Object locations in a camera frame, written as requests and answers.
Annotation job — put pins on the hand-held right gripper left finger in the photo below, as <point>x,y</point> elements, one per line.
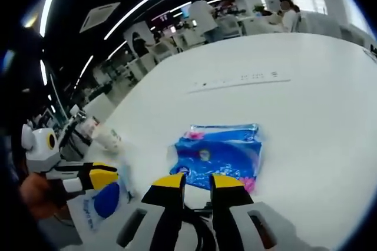
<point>168,209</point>

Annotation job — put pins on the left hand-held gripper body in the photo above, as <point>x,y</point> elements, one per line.
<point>41,151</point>

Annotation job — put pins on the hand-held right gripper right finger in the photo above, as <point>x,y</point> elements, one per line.
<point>229,212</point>

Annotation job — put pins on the white printed paper cup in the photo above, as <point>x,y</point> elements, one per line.
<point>109,140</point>

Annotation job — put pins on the white and blue small packet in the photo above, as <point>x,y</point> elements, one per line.
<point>88,212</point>

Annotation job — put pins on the clear plastic water bottle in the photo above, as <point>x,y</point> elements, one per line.
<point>88,128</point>

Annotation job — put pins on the blue tissue pack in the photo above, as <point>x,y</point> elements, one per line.
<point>218,156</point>

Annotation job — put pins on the person's left hand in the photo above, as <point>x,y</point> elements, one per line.
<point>38,198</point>

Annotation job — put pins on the white table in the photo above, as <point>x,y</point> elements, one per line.
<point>294,130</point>

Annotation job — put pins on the ceiling air vent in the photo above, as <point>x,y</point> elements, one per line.
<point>98,16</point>

